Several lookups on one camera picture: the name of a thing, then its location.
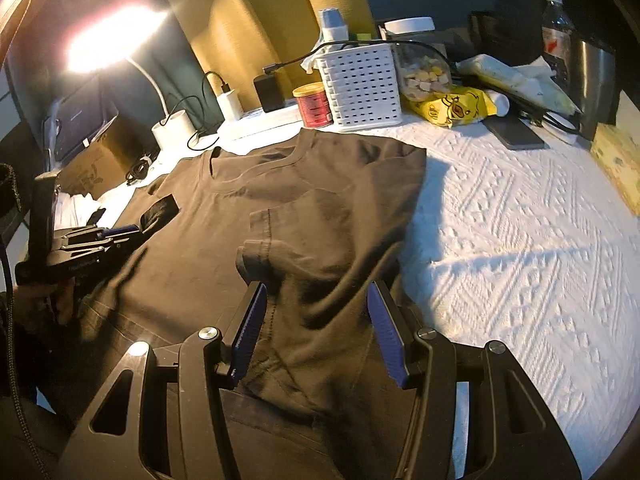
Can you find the white textured bedspread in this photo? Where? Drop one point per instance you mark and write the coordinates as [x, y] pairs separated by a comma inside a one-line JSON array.
[[500, 240]]

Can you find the white crumpled tissue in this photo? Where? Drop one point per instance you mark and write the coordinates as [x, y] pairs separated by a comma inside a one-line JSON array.
[[311, 62]]

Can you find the brown t-shirt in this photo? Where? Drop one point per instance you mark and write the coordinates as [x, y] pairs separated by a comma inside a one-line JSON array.
[[300, 200]]

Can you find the glass snack jar white lid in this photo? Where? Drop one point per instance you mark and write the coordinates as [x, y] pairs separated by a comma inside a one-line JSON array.
[[420, 70]]

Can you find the yellow snack bag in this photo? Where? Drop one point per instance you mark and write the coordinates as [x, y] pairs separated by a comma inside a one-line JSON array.
[[450, 107]]

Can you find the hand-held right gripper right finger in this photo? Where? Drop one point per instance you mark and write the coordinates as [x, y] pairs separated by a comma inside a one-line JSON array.
[[386, 340]]

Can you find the cardboard box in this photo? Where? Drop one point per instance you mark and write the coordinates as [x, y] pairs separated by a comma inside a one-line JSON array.
[[105, 155]]

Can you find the white plastic basket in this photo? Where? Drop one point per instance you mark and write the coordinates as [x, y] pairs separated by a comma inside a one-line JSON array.
[[362, 85]]

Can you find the yellow curtain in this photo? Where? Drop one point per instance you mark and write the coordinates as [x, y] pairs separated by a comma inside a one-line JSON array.
[[240, 20]]

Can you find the white lamp base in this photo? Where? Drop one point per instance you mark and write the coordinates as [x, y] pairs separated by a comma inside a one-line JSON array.
[[172, 127]]

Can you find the steel tumbler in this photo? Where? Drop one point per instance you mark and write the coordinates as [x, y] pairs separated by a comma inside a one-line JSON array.
[[592, 85]]

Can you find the white and yellow wipes pack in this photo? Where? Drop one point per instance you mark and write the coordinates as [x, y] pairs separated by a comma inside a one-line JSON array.
[[515, 77]]

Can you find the person's left hand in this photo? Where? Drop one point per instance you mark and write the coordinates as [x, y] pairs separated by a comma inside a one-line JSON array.
[[62, 302]]

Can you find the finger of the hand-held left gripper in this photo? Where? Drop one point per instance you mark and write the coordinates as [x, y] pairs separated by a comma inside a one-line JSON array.
[[107, 249], [122, 230]]

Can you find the dark smartphone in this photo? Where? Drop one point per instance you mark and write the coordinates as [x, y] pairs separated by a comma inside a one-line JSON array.
[[515, 132]]

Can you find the dark tablet screen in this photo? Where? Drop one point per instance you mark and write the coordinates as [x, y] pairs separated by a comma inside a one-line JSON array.
[[77, 120]]

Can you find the white power strip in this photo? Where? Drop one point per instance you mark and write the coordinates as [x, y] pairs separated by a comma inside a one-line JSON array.
[[260, 120]]

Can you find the clear water bottle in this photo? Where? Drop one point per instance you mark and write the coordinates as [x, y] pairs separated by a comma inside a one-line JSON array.
[[557, 35]]

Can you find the yellow tissue box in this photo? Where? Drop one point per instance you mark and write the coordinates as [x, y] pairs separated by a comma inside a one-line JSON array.
[[620, 160]]

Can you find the red tin can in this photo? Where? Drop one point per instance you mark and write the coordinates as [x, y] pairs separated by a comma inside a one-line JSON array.
[[312, 107]]

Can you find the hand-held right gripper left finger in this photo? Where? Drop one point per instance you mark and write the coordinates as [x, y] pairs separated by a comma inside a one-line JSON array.
[[248, 332]]

